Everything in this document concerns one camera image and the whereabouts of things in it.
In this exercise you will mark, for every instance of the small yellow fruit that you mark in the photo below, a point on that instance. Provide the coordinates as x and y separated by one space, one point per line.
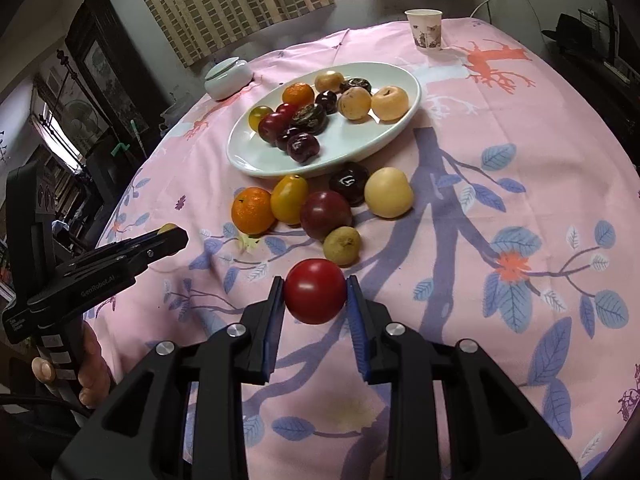
169 228

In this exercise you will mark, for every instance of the checked beige curtain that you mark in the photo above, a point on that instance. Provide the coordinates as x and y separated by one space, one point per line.
225 5

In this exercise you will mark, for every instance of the pink printed tablecloth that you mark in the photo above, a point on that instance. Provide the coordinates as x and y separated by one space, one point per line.
500 160

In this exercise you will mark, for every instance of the yellow-orange oval fruit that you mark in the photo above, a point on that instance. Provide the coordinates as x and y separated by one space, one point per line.
288 199

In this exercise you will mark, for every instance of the red-purple plum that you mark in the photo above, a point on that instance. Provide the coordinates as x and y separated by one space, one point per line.
272 127

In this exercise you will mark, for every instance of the large red tomato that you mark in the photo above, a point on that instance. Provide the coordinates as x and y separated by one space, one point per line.
315 292

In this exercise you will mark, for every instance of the peach-coloured pear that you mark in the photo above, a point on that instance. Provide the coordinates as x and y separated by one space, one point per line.
390 104

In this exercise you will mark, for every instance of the printed paper cup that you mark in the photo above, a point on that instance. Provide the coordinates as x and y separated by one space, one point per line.
425 30

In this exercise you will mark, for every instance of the dark brown passion fruit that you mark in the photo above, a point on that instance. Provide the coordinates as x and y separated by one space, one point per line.
309 117
350 182
359 84

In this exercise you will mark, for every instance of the small tan round fruit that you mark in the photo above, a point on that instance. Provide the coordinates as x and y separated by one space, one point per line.
328 80

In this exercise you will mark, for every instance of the person's left hand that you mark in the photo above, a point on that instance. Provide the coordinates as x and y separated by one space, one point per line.
95 362

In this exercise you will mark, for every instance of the pale green lidded ceramic jar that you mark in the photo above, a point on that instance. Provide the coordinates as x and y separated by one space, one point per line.
227 79

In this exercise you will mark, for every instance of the yellow-green tomato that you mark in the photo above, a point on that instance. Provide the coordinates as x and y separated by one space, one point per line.
259 116

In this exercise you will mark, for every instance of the small red cherry tomato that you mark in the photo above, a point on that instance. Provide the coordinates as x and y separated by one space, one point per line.
286 108

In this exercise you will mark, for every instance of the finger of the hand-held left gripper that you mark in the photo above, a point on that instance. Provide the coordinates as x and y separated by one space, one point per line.
170 238
125 260

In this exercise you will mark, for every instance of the dark wooden cabinet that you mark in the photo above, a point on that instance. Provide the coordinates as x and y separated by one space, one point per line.
105 65

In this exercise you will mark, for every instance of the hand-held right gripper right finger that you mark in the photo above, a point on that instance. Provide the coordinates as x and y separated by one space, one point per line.
359 325

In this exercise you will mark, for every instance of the small yellow-green fruit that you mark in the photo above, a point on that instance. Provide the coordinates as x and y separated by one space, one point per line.
341 246

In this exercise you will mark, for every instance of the dark purple plum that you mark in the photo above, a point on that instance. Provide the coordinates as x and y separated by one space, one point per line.
285 139
304 148
327 101

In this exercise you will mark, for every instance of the black desk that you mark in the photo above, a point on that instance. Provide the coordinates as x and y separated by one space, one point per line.
600 92

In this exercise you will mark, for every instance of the large purple plum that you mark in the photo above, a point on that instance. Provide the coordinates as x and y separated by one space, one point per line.
326 214

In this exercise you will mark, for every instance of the white round plate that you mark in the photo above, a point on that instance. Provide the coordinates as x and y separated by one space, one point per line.
350 135

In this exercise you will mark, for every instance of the orange mandarin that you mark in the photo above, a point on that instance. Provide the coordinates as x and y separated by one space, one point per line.
252 211
298 95

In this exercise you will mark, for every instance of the electric fan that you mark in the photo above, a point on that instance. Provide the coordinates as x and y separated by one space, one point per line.
82 121

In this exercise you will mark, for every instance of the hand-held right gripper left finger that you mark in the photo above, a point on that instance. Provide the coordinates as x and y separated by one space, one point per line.
272 325

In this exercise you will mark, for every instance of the tan round pear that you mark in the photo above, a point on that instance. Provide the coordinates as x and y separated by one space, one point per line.
354 103

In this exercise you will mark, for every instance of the large pale yellow pear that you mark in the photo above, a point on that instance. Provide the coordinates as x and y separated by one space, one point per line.
388 192

